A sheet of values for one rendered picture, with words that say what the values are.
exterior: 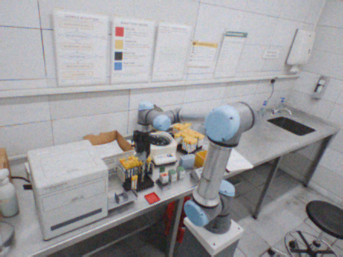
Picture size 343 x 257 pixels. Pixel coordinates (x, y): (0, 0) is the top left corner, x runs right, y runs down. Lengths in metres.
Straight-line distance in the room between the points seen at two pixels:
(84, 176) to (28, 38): 0.78
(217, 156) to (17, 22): 1.14
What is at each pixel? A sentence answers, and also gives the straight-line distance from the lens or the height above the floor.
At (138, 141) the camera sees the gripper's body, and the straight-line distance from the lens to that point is 1.20.
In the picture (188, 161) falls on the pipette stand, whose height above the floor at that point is 0.95.
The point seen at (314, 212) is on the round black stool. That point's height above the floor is 0.65.
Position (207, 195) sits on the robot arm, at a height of 1.19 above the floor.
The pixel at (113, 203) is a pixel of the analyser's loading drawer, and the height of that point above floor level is 0.92.
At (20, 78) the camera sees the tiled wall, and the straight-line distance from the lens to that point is 1.48.
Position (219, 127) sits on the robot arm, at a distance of 0.78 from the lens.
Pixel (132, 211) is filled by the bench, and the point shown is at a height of 0.88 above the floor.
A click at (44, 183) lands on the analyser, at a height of 1.17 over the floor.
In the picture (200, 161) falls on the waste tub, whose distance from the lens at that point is 1.60.
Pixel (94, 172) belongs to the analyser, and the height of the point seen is 1.17.
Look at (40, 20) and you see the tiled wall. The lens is 1.44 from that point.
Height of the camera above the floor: 1.81
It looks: 26 degrees down
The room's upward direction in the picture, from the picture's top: 8 degrees clockwise
